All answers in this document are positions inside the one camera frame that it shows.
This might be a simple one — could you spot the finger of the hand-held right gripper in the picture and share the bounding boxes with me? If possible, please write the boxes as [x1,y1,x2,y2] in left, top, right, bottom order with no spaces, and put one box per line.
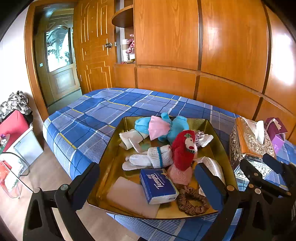
[262,153,296,183]
[239,159,291,198]

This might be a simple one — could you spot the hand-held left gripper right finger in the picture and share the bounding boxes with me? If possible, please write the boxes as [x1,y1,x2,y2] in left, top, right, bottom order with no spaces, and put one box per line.
[194,162,272,241]

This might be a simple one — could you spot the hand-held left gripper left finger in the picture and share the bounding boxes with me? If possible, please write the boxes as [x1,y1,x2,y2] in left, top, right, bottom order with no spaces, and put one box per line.
[23,163,100,241]

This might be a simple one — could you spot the white cloth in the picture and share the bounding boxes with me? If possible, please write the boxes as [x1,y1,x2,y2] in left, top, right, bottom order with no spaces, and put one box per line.
[193,156,226,196]

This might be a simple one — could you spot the brown satin scrunchie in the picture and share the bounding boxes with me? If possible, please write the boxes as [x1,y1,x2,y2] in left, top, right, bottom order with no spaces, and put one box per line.
[177,186,210,215]

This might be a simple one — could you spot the pink fuzzy socks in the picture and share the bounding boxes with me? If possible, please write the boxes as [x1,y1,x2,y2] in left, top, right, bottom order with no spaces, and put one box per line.
[167,166,193,186]

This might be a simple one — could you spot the gold metal tray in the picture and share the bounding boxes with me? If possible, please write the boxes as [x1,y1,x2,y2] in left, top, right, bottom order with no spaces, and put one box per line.
[87,116,238,219]

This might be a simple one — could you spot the red strawberry sock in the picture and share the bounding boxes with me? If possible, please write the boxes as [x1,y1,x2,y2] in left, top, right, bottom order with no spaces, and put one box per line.
[171,130,199,171]

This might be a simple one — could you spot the white rectangular pad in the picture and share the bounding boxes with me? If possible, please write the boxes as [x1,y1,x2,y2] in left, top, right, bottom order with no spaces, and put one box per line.
[106,176,160,219]

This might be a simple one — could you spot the white sock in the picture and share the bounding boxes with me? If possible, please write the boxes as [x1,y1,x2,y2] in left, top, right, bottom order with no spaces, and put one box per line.
[198,134,214,148]

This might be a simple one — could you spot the blue tissue packet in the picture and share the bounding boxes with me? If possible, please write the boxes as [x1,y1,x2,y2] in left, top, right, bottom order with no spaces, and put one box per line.
[139,168,179,205]

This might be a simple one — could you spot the white knitted gloves green band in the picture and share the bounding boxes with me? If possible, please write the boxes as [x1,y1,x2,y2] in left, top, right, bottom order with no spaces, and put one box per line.
[122,145,173,171]

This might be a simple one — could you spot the beige cloth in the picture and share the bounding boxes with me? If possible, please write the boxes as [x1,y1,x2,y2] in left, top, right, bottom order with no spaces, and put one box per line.
[119,129,151,153]

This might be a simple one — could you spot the teal fuzzy socks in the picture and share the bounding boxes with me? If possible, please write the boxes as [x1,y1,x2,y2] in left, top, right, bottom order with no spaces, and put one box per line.
[134,112,189,144]

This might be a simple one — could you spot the pink face mask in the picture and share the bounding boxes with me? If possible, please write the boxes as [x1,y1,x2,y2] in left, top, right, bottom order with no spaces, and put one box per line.
[148,116,173,141]

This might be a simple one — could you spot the purple tissue carton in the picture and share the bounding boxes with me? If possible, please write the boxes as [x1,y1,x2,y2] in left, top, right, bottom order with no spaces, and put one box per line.
[264,117,288,154]

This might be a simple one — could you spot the ornate gold tissue box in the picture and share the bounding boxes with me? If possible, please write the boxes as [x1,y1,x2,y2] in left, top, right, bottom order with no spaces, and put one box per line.
[229,117,278,192]

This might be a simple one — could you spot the white facial tissue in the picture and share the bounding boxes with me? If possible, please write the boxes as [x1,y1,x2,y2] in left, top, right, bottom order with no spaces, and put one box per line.
[240,117,265,144]

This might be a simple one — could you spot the bed with blue plaid sheet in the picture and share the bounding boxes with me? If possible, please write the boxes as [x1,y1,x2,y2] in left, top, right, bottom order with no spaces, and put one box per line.
[42,88,296,241]

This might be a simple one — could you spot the glass side table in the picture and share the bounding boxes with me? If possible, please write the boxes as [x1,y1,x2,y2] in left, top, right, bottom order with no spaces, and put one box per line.
[0,152,31,200]

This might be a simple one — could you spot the red box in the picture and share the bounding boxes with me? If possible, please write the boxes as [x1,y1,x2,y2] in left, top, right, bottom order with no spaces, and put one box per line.
[0,109,30,152]

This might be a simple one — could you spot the wooden door with glass pane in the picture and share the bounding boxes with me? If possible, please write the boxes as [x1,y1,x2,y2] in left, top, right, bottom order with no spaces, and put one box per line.
[33,5,82,107]

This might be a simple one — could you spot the patterned cloth pile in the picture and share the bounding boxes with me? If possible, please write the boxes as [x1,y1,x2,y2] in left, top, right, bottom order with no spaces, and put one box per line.
[0,91,31,121]

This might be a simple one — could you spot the wooden door with gold lines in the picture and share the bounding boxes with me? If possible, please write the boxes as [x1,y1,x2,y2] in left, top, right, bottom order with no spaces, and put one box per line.
[73,0,116,94]

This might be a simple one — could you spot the white cylinder box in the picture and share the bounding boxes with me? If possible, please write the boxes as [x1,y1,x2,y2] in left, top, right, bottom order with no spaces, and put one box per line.
[122,39,129,63]

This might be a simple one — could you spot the pink spotted plush toy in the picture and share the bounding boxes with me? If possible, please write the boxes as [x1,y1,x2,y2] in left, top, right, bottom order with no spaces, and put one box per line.
[126,34,136,54]

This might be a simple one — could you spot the wooden wardrobe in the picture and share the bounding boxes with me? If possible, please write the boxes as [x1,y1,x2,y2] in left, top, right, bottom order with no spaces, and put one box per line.
[112,0,296,149]

